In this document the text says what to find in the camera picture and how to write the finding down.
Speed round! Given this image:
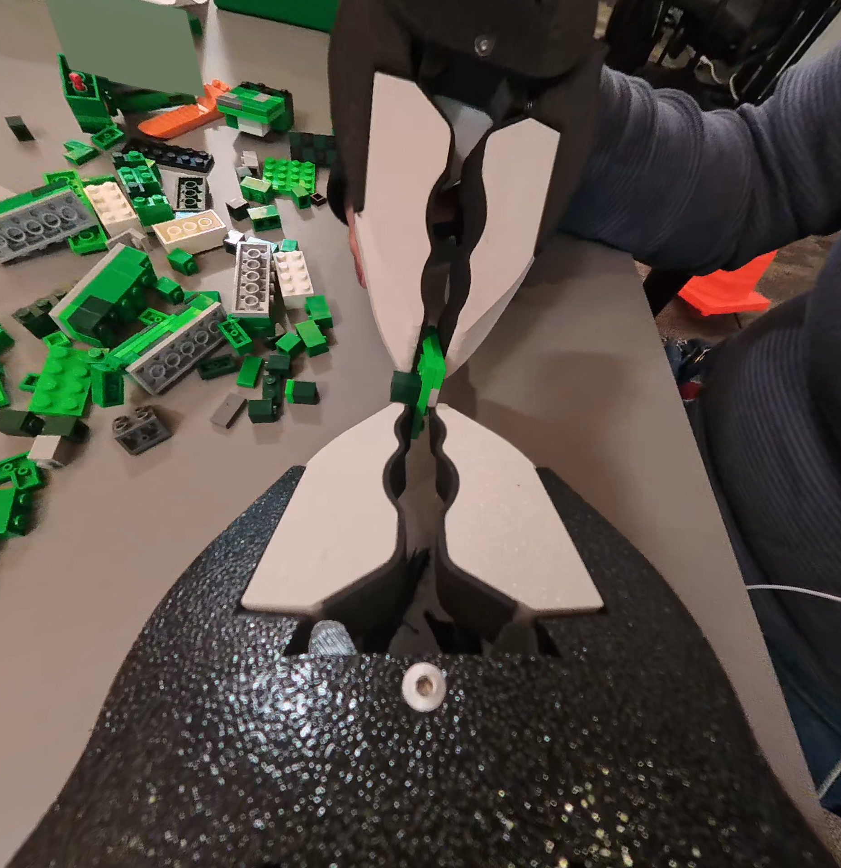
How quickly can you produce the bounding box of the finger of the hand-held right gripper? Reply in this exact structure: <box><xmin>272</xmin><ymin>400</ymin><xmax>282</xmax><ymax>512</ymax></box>
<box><xmin>437</xmin><ymin>115</ymin><xmax>562</xmax><ymax>370</ymax></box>
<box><xmin>353</xmin><ymin>70</ymin><xmax>462</xmax><ymax>373</ymax></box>

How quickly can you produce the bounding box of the grey and green brick block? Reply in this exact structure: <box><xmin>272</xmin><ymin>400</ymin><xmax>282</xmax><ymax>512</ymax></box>
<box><xmin>125</xmin><ymin>302</ymin><xmax>228</xmax><ymax>396</ymax></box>

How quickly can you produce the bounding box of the person's right forearm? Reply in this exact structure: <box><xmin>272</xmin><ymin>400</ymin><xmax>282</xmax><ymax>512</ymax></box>
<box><xmin>559</xmin><ymin>34</ymin><xmax>841</xmax><ymax>275</ymax></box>

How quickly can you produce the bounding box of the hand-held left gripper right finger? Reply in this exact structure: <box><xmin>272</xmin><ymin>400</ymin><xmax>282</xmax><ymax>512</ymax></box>
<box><xmin>427</xmin><ymin>407</ymin><xmax>606</xmax><ymax>617</ymax></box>

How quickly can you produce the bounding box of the green stacked brick wall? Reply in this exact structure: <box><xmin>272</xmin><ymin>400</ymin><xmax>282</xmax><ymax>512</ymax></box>
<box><xmin>49</xmin><ymin>243</ymin><xmax>158</xmax><ymax>348</ymax></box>

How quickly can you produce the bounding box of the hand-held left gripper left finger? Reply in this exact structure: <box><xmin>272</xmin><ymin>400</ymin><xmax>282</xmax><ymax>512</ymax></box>
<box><xmin>241</xmin><ymin>401</ymin><xmax>421</xmax><ymax>611</ymax></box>

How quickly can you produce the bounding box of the green and white brick model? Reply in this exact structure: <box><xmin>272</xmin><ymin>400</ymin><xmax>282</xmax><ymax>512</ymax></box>
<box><xmin>216</xmin><ymin>81</ymin><xmax>294</xmax><ymax>140</ymax></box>

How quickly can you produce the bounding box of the light grey toy brick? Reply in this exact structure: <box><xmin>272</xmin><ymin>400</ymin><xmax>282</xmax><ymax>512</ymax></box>
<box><xmin>231</xmin><ymin>241</ymin><xmax>280</xmax><ymax>316</ymax></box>

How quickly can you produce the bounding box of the large grey brick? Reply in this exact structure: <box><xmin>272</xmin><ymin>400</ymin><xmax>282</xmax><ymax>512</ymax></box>
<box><xmin>0</xmin><ymin>186</ymin><xmax>104</xmax><ymax>265</ymax></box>

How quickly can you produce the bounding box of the green brick with red piece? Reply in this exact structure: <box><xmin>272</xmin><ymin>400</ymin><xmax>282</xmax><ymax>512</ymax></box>
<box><xmin>57</xmin><ymin>54</ymin><xmax>126</xmax><ymax>134</ymax></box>

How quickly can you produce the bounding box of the dark grey small brick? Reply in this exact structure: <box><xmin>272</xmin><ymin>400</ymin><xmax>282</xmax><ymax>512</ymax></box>
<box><xmin>112</xmin><ymin>406</ymin><xmax>174</xmax><ymax>455</ymax></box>

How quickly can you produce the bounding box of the green brick assembly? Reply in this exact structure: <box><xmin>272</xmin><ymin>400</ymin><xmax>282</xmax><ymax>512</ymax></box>
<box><xmin>388</xmin><ymin>325</ymin><xmax>447</xmax><ymax>435</ymax></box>

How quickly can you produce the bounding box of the black long plate brick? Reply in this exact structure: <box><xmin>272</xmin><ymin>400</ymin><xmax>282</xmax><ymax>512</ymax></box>
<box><xmin>122</xmin><ymin>139</ymin><xmax>214</xmax><ymax>174</ymax></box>

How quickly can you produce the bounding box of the orange brick separator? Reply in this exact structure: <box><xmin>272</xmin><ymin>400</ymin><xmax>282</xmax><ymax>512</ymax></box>
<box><xmin>137</xmin><ymin>79</ymin><xmax>233</xmax><ymax>140</ymax></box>

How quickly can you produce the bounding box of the person's torso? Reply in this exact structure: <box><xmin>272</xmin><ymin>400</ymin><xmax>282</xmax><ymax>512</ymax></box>
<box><xmin>692</xmin><ymin>231</ymin><xmax>841</xmax><ymax>815</ymax></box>

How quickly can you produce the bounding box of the pile of green toy bricks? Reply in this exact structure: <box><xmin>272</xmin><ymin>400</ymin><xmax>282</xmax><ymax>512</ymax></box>
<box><xmin>0</xmin><ymin>54</ymin><xmax>340</xmax><ymax>543</ymax></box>

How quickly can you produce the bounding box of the white cable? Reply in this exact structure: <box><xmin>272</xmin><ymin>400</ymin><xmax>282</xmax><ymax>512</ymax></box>
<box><xmin>745</xmin><ymin>583</ymin><xmax>841</xmax><ymax>606</ymax></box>

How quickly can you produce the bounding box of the dark green plate brick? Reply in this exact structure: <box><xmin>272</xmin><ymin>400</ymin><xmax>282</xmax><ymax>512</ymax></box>
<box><xmin>288</xmin><ymin>131</ymin><xmax>340</xmax><ymax>170</ymax></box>

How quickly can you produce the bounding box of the green box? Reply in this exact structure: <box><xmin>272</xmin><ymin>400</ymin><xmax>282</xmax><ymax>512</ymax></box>
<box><xmin>213</xmin><ymin>0</ymin><xmax>336</xmax><ymax>33</ymax></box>

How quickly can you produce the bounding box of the white toy brick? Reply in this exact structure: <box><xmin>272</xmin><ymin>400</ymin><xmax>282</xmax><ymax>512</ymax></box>
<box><xmin>273</xmin><ymin>250</ymin><xmax>318</xmax><ymax>309</ymax></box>
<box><xmin>83</xmin><ymin>178</ymin><xmax>140</xmax><ymax>235</ymax></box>
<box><xmin>152</xmin><ymin>210</ymin><xmax>228</xmax><ymax>255</ymax></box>

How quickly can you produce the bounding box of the person's right hand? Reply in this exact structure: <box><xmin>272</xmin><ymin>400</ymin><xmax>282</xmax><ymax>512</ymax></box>
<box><xmin>347</xmin><ymin>207</ymin><xmax>369</xmax><ymax>287</ymax></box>

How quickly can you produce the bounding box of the orange traffic cone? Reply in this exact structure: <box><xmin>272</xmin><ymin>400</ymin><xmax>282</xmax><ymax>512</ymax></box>
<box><xmin>677</xmin><ymin>250</ymin><xmax>780</xmax><ymax>318</ymax></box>

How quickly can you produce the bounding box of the grey desk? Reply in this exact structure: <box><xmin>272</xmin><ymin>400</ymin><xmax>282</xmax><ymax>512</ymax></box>
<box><xmin>0</xmin><ymin>0</ymin><xmax>832</xmax><ymax>868</ymax></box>

